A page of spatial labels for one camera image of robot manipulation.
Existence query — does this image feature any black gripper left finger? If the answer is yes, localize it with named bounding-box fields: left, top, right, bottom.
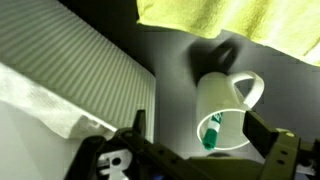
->
left=130, top=109, right=148, bottom=139

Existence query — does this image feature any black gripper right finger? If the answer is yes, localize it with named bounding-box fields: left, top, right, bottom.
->
left=242, top=110, right=280, bottom=160

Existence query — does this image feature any green whiteboard marker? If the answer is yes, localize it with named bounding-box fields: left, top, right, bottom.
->
left=201, top=112, right=224, bottom=151

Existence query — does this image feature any white terry cloth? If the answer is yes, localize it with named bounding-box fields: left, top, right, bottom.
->
left=0, top=61, right=118, bottom=140

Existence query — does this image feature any yellow microfibre cloth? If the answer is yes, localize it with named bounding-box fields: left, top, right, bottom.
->
left=135, top=0, right=320, bottom=68

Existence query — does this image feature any white plastic box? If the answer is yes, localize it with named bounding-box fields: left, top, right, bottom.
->
left=0, top=0, right=157, bottom=180

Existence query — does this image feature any white ceramic mug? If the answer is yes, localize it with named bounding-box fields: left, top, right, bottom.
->
left=194, top=69, right=266, bottom=152

